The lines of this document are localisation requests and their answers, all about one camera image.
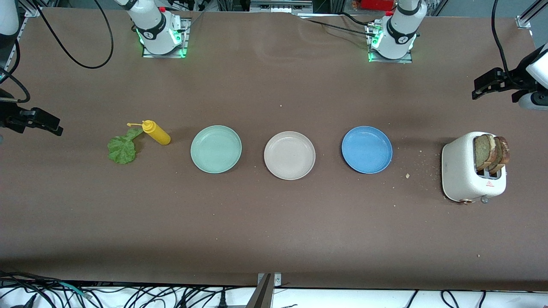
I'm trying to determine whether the toasted bread slice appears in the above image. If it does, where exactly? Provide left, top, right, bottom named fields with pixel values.
left=488, top=136, right=510, bottom=175
left=474, top=134, right=498, bottom=170

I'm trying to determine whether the green lettuce leaf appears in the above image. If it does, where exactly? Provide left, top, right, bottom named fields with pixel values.
left=107, top=127, right=144, bottom=165

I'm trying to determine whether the yellow mustard squeeze bottle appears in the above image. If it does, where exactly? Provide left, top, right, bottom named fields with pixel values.
left=127, top=120, right=171, bottom=146

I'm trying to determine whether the blue plate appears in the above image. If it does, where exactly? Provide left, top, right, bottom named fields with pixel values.
left=341, top=126, right=393, bottom=175

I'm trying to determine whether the mint green plate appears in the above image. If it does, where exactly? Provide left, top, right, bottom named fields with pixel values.
left=191, top=125, right=242, bottom=174

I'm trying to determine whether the beige plate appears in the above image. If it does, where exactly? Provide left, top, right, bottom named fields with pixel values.
left=264, top=131, right=316, bottom=181

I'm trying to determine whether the white toaster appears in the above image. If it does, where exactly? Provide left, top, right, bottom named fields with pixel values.
left=441, top=131, right=507, bottom=204

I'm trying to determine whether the red box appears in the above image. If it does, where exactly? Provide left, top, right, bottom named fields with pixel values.
left=353, top=0, right=399, bottom=11

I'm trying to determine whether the silver equipment panel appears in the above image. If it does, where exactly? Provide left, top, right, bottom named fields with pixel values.
left=250, top=0, right=314, bottom=13

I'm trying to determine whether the grey aluminium strut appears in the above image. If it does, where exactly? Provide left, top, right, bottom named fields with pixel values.
left=245, top=274, right=274, bottom=308

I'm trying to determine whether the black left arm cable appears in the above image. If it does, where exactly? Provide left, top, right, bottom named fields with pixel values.
left=491, top=0, right=514, bottom=77

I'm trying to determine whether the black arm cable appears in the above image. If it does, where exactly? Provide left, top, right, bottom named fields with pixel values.
left=33, top=0, right=114, bottom=69
left=491, top=0, right=514, bottom=77

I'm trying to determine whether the aluminium frame corner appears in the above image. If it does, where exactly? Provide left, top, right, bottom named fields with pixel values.
left=516, top=0, right=548, bottom=30

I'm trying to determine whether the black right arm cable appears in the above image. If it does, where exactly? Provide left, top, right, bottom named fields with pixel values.
left=33, top=0, right=114, bottom=69

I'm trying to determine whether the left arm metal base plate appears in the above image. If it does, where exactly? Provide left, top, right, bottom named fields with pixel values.
left=367, top=24, right=414, bottom=64

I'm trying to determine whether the aluminium frame rail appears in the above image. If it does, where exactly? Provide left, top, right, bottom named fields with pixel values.
left=6, top=0, right=58, bottom=75

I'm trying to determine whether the black base cable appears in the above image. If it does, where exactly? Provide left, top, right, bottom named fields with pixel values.
left=295, top=12, right=379, bottom=38

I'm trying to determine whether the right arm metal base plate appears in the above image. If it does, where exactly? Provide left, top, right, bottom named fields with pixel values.
left=142, top=17, right=191, bottom=58

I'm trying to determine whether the teal floor cable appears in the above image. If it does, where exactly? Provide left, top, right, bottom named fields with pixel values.
left=58, top=281, right=92, bottom=299

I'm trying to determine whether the silver table edge bracket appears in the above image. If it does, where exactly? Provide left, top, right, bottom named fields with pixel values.
left=257, top=272, right=282, bottom=287

